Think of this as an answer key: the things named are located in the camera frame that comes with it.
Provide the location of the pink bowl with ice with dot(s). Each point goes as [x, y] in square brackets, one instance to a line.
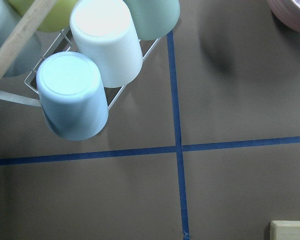
[287, 11]

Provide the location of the light blue cup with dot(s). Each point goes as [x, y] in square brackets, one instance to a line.
[72, 95]

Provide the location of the white cup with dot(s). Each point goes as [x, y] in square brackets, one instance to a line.
[104, 31]

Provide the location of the mint green cup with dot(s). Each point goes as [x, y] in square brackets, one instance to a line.
[154, 19]

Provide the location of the yellow green cup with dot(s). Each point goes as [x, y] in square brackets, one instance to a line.
[57, 19]

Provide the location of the bamboo cutting board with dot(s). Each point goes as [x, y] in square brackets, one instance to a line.
[284, 230]

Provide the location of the grey cup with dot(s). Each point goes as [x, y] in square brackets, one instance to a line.
[30, 53]

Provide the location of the white wire cup rack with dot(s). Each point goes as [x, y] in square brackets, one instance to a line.
[64, 42]

